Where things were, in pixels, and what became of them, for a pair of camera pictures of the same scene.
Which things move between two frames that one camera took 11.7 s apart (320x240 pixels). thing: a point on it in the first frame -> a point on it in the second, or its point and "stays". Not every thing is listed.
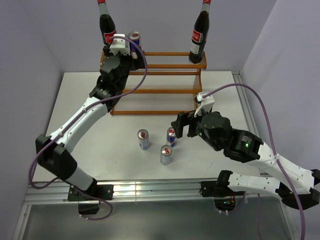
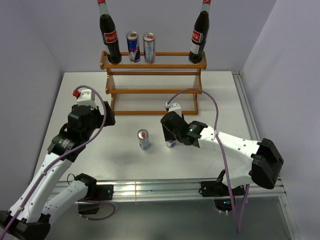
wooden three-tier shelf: x=168 y=85 stays
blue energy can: x=135 y=36 stays
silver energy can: x=165 y=153 -> x=149 y=42
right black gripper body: x=199 y=130 -> x=170 y=135
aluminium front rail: x=134 y=192 stays
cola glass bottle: x=199 y=34 stays
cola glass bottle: x=107 y=24 stays
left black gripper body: x=128 y=63 -> x=97 y=120
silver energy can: x=143 y=137 stays
